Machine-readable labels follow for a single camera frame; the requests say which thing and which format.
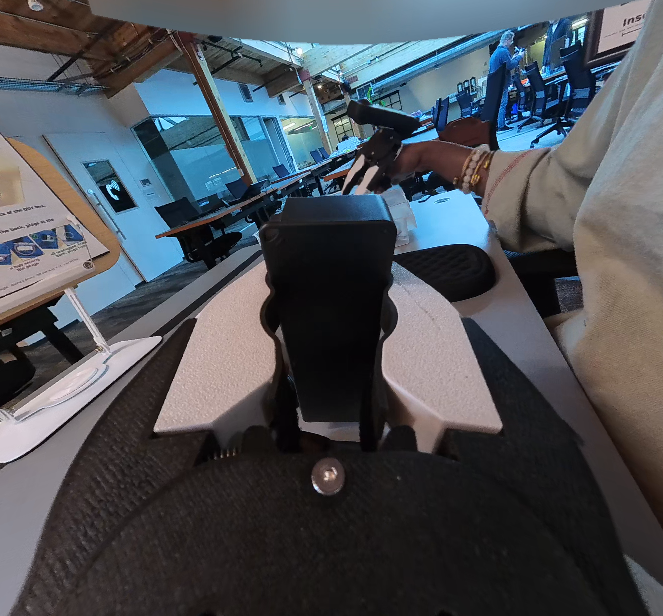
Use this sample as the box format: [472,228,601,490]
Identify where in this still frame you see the white phone booth door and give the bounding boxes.
[43,131,149,284]

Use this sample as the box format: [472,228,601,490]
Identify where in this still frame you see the black mesh wrist rest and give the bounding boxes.
[393,243,498,303]

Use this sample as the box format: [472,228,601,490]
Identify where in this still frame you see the person's right hand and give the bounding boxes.
[387,140,466,195]

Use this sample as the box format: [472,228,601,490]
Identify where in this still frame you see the beaded wrist bracelets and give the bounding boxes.
[452,143,496,196]

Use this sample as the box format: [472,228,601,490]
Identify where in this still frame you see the clear plastic bin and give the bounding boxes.
[383,185,419,249]

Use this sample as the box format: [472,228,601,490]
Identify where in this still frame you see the wooden office desk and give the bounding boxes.
[155,158,337,271]

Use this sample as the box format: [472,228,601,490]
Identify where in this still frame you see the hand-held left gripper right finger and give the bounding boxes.
[360,262,504,453]

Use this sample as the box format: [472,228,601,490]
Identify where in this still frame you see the black office chair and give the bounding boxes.
[154,197,244,268]
[559,41,607,126]
[479,62,509,136]

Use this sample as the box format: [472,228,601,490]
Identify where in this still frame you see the person's right forearm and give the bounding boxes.
[458,142,594,257]

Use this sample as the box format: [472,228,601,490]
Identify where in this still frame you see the person's cream sweater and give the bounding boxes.
[544,0,663,580]

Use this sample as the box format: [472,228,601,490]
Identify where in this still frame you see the white document stand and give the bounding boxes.
[0,287,163,465]

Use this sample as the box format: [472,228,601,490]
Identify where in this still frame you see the black usb hub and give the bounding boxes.
[258,195,398,424]

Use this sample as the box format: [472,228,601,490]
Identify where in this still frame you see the wooden support post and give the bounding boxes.
[173,31,258,185]

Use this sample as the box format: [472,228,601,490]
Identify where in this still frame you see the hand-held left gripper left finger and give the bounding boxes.
[153,261,301,452]

